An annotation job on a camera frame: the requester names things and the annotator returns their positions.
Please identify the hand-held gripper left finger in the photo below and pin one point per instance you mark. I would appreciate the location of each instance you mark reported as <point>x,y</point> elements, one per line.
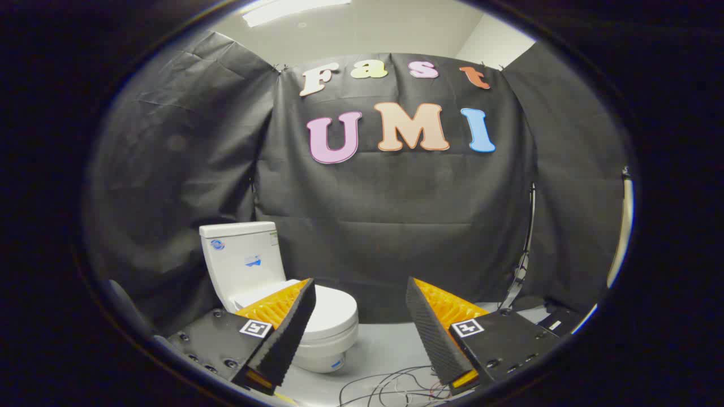
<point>285,339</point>

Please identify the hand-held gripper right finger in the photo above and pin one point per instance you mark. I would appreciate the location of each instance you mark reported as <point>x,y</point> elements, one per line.
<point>432,333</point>

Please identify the white toilet lid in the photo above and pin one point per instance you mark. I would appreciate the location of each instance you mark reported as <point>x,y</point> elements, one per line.
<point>335,311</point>

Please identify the white ceramic toilet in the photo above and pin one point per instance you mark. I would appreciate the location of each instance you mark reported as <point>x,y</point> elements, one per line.
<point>240,257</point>

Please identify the black backdrop cloth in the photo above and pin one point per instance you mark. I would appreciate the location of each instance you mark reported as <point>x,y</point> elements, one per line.
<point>396,215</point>

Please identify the black floor box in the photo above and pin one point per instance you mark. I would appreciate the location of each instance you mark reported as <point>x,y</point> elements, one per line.
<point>560,319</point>

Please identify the black stand pole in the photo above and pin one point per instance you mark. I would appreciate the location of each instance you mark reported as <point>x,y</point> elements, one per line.
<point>529,237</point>

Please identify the white curved pole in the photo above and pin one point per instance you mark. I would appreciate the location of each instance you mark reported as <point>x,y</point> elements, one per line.
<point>622,237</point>

